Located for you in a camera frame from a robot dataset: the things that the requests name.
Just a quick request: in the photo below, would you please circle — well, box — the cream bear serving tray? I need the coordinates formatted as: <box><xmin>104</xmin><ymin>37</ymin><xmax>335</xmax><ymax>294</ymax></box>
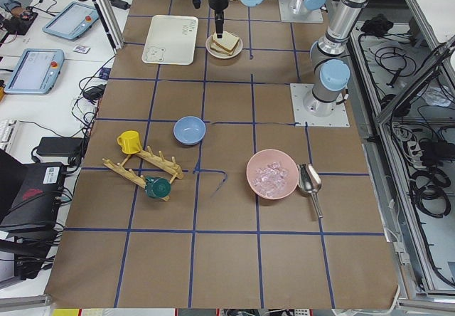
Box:
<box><xmin>141</xmin><ymin>15</ymin><xmax>198</xmax><ymax>65</ymax></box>

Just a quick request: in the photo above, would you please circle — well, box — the cream round plate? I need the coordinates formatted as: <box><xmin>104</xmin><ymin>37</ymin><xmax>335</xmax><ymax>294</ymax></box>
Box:
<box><xmin>205</xmin><ymin>31</ymin><xmax>243</xmax><ymax>59</ymax></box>

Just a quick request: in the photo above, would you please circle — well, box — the large black power brick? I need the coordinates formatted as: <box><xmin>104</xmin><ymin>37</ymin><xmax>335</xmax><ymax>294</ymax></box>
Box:
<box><xmin>36</xmin><ymin>137</ymin><xmax>82</xmax><ymax>157</ymax></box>

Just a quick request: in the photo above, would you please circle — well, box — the yellow cup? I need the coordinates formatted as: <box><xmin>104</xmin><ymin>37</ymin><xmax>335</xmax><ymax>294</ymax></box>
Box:
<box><xmin>117</xmin><ymin>130</ymin><xmax>143</xmax><ymax>154</ymax></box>

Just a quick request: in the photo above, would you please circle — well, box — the blue bowl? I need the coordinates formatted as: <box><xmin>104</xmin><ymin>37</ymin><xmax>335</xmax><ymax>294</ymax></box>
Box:
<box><xmin>173</xmin><ymin>116</ymin><xmax>206</xmax><ymax>146</ymax></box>

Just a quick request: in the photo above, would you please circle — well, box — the pink bowl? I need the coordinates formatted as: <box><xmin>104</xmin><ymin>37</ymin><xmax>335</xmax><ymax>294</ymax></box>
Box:
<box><xmin>246</xmin><ymin>149</ymin><xmax>299</xmax><ymax>199</ymax></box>

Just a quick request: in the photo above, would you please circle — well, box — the black laptop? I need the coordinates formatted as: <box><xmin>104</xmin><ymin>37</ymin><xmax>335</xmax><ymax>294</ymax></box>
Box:
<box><xmin>1</xmin><ymin>150</ymin><xmax>66</xmax><ymax>233</ymax></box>

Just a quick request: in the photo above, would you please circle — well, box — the dark green cup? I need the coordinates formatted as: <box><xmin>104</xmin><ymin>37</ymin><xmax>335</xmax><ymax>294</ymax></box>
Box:
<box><xmin>144</xmin><ymin>176</ymin><xmax>171</xmax><ymax>201</ymax></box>

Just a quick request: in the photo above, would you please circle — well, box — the teach pendant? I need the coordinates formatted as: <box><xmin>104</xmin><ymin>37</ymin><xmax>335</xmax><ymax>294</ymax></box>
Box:
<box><xmin>4</xmin><ymin>48</ymin><xmax>65</xmax><ymax>95</ymax></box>
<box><xmin>42</xmin><ymin>1</ymin><xmax>99</xmax><ymax>40</ymax></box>

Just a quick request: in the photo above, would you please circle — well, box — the far teach pendant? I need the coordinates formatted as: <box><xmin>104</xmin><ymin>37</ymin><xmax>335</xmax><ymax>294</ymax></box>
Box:
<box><xmin>42</xmin><ymin>1</ymin><xmax>99</xmax><ymax>40</ymax></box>

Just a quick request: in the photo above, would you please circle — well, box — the near teach pendant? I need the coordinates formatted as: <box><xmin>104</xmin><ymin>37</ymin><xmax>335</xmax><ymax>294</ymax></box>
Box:
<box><xmin>4</xmin><ymin>48</ymin><xmax>65</xmax><ymax>95</ymax></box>

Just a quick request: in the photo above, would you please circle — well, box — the bread slice from board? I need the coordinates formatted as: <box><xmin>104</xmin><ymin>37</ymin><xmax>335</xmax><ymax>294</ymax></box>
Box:
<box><xmin>212</xmin><ymin>31</ymin><xmax>240</xmax><ymax>51</ymax></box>

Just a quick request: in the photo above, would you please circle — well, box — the metal scoop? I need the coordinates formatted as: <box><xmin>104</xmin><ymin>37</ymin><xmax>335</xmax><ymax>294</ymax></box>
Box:
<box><xmin>298</xmin><ymin>164</ymin><xmax>323</xmax><ymax>218</ymax></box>

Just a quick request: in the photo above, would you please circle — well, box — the bread slice on plate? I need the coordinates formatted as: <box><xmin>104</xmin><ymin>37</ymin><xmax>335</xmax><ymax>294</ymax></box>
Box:
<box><xmin>209</xmin><ymin>41</ymin><xmax>235</xmax><ymax>56</ymax></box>

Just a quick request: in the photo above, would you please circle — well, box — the wooden dish rack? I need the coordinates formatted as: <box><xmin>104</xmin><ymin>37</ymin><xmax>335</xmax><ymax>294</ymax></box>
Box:
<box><xmin>102</xmin><ymin>145</ymin><xmax>185</xmax><ymax>203</ymax></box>

